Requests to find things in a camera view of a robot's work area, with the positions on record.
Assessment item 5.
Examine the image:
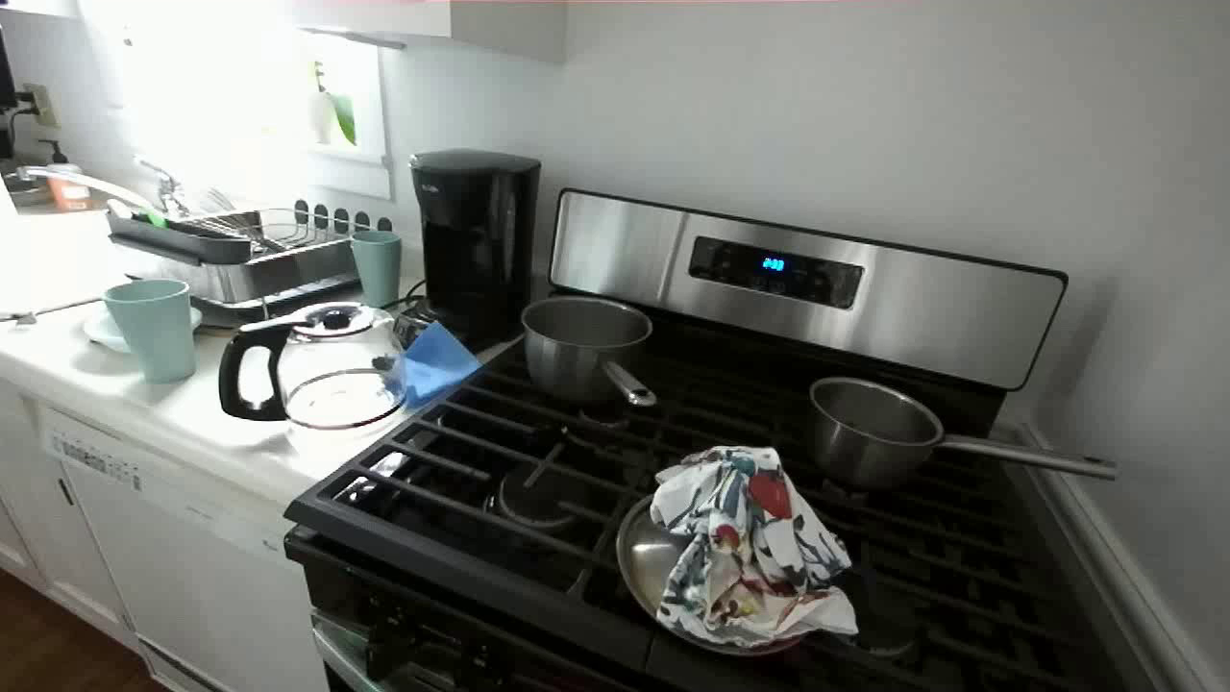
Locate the chrome sink faucet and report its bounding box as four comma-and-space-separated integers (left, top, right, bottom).
17, 152, 198, 224

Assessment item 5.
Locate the small orange object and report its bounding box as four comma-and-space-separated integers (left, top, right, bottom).
38, 168, 93, 210

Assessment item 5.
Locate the white upper cabinet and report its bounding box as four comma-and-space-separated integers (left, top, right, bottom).
288, 0, 569, 65

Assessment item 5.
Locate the black coffee maker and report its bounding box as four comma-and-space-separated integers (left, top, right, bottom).
408, 146, 545, 353

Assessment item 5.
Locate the steel saucepan short handle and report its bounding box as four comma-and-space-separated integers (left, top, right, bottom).
518, 293, 660, 414

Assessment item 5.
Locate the white wall outlet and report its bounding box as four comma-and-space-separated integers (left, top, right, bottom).
17, 82, 63, 130

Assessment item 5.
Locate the black gas stove steel panel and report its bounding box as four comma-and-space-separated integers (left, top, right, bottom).
281, 183, 1132, 692

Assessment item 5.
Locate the patterned dish towel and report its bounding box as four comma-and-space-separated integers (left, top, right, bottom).
645, 443, 862, 651

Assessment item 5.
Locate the steel saucepan long handle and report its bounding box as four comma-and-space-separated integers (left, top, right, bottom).
803, 373, 1124, 494

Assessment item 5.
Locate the white framed plant picture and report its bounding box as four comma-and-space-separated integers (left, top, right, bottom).
303, 33, 396, 202

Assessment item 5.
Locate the slim teal cup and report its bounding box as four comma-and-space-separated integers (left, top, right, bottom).
349, 225, 404, 310

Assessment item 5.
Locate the steel frying pan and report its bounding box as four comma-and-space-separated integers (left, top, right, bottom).
610, 490, 822, 658

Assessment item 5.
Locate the blue cloth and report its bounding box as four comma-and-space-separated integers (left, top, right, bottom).
385, 317, 485, 412

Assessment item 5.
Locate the wide teal mug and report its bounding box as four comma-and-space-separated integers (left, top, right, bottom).
102, 275, 200, 385

